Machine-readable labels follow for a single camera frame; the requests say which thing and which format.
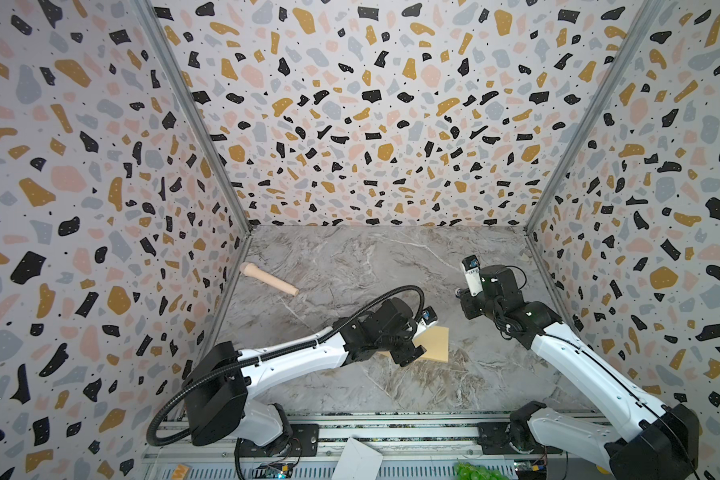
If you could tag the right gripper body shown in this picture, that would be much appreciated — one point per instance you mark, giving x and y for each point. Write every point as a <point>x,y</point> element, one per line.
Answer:
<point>471,302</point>

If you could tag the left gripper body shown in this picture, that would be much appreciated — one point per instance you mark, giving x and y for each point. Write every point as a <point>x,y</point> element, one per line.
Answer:
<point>403,350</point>

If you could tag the yellow paper envelope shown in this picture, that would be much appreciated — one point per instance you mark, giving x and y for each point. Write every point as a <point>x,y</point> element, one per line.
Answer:
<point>435,340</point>

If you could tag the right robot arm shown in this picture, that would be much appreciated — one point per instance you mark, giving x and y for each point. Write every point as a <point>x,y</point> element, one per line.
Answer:
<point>644,437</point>

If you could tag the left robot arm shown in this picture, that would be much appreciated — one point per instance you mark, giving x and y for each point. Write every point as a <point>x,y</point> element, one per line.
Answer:
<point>227,405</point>

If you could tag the white paper sheet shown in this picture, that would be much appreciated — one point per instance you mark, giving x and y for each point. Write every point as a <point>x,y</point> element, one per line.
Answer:
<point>357,462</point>

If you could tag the green plastic bag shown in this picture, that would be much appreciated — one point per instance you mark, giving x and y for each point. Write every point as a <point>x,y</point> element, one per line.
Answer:
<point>468,471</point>

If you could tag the right circuit board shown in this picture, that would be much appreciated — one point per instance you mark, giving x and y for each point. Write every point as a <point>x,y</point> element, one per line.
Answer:
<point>530,470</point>

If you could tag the circuit board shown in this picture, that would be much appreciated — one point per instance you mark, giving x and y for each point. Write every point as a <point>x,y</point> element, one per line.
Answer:
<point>276,470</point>
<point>530,470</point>

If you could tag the left circuit board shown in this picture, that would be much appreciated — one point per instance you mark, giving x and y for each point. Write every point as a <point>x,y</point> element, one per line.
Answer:
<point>276,470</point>

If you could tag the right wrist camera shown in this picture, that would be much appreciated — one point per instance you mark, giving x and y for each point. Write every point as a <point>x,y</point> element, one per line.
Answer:
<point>471,269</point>

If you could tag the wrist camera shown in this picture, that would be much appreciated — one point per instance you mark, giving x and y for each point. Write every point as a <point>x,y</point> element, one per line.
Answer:
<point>427,318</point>
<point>471,269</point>

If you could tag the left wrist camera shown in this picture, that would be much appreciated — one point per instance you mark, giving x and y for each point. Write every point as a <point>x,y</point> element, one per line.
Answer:
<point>427,318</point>

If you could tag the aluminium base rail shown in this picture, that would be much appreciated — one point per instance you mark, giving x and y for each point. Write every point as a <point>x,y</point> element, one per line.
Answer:
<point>415,445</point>

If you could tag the beige wooden stamp handle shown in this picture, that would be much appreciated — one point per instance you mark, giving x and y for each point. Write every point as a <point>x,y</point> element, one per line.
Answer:
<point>253,271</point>

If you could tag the right corner aluminium post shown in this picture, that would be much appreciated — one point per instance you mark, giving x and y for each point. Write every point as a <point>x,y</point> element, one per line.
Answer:
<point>638,30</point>

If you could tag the corner aluminium post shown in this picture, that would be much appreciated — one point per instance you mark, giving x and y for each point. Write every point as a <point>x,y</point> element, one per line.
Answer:
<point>163,52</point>
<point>638,30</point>

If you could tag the left corner aluminium post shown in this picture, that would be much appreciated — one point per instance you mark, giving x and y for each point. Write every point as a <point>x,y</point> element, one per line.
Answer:
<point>163,52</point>

